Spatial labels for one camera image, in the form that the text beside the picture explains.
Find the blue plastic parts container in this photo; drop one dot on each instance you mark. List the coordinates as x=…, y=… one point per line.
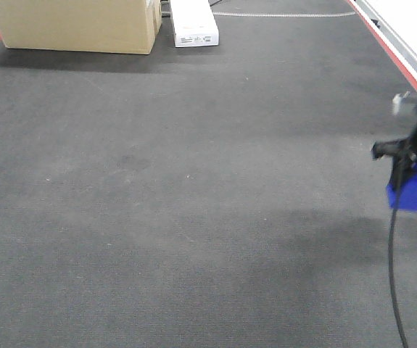
x=407, y=190

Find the long white carton box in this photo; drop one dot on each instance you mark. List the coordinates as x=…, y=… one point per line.
x=193, y=24

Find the large cardboard box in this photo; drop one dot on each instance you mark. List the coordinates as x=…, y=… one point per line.
x=119, y=27

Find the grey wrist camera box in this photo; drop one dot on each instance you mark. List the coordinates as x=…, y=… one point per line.
x=404, y=105

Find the white conveyor side rail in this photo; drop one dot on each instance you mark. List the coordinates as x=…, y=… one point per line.
x=394, y=25

